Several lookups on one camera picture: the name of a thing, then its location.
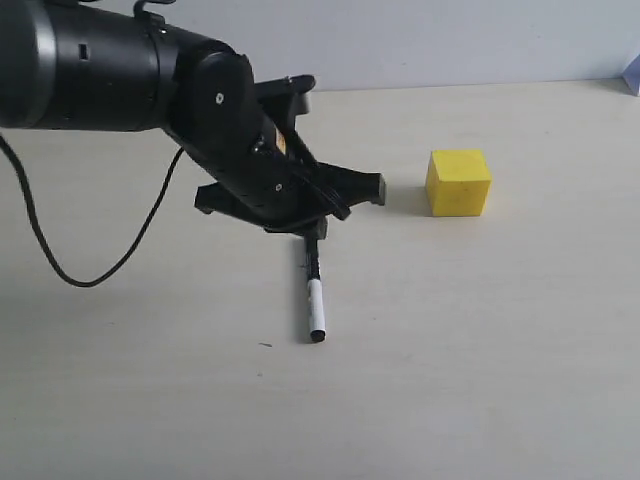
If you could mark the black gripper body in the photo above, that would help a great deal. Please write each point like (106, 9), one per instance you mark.
(278, 185)

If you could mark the black and white marker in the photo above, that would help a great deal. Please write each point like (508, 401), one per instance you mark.
(317, 320)

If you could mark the yellow foam cube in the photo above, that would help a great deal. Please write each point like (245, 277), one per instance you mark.
(457, 183)

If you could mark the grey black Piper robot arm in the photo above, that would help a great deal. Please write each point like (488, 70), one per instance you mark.
(69, 66)

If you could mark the blue-white object at table corner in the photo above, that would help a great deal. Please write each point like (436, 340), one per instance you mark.
(631, 75)

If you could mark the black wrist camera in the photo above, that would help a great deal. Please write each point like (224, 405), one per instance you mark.
(284, 99)

